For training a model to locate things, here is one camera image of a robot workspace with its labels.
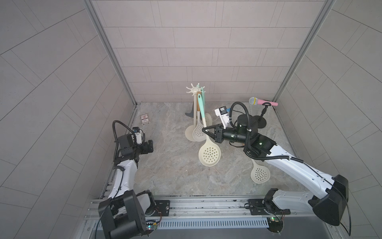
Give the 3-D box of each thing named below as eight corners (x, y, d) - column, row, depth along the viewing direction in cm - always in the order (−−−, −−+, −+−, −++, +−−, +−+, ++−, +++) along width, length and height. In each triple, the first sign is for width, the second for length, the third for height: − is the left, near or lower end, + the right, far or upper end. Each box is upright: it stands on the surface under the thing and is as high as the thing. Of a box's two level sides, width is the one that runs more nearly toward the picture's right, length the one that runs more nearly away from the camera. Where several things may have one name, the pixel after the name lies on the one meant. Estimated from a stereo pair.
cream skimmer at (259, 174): (249, 181, 82) (251, 178, 78) (251, 162, 88) (253, 159, 85) (266, 187, 80) (269, 184, 76) (267, 167, 87) (270, 164, 83)
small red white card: (142, 125, 105) (141, 123, 103) (141, 117, 110) (140, 115, 108) (150, 123, 106) (149, 121, 104) (148, 115, 111) (147, 113, 109)
